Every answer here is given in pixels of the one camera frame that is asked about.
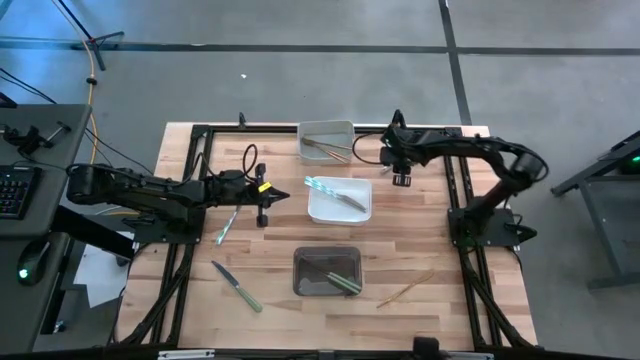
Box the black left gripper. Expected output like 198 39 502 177
217 163 290 227

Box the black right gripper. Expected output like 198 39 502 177
380 124 417 187

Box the wooden knife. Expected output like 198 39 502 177
303 140 352 164

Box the wooden utensil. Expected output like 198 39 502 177
302 139 351 159
301 137 354 151

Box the white plastic bin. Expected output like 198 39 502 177
306 175 374 226

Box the dark smoked plastic bin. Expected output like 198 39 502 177
292 245 363 297

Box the green handle knife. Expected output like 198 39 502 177
307 259 362 291
210 259 265 314

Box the green handle utensil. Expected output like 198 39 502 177
319 269 362 296

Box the grey translucent plastic bin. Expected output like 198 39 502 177
296 119 356 166

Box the black desk support bar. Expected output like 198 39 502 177
49 204 137 261

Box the black round object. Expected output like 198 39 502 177
412 335 442 360

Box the grey desk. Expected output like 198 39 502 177
0 103 94 354

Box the black tripod stand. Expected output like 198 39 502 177
54 0 126 72

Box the black device green light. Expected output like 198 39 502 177
618 144 640 176

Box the black computer mouse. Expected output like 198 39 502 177
16 238 52 288

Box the black backlit keyboard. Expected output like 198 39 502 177
0 164 43 220

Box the black aluminium table frame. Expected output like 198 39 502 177
107 122 539 351

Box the silver metal bracket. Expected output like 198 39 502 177
158 349 216 360
439 351 495 360

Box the black floor cable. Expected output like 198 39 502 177
82 127 156 177
0 67 57 105

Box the yellow cable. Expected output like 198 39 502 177
49 0 101 191

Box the black desk mount clamp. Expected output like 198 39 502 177
1 121 73 156

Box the dark metal desk frame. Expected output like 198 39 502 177
549 129 640 291

